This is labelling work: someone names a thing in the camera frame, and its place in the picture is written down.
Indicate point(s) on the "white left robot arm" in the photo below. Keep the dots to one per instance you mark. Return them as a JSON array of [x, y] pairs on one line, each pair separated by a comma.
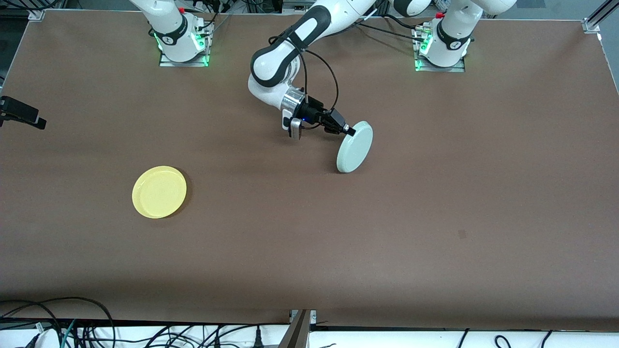
[[271, 67]]

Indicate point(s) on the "aluminium frame rail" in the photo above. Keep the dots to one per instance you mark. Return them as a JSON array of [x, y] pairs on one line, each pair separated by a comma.
[[295, 7]]

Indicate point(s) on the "brown table cover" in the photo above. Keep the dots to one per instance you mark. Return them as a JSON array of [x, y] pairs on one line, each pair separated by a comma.
[[309, 251]]

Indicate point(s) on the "aluminium corner bracket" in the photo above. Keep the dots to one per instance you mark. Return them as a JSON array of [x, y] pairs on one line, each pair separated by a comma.
[[591, 26], [36, 15]]

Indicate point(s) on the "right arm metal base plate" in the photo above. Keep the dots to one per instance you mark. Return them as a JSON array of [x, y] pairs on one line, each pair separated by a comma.
[[193, 63]]

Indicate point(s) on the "aluminium profile post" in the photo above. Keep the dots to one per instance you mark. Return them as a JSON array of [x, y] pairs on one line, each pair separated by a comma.
[[297, 333]]

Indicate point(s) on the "black plug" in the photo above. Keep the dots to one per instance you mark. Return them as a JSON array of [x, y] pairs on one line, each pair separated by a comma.
[[258, 338]]

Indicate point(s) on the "yellow plate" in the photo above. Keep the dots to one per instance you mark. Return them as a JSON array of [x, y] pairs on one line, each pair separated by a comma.
[[159, 192]]

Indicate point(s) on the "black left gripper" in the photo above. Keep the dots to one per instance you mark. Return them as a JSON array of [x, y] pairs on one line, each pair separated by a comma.
[[315, 112]]

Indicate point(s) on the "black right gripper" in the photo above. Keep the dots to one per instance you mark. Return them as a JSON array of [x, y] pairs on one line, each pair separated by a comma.
[[20, 109]]

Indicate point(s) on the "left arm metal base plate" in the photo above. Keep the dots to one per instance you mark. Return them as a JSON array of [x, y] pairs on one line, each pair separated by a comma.
[[457, 69]]

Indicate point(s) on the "pale green plate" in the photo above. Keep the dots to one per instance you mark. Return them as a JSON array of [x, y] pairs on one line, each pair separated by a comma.
[[355, 147]]

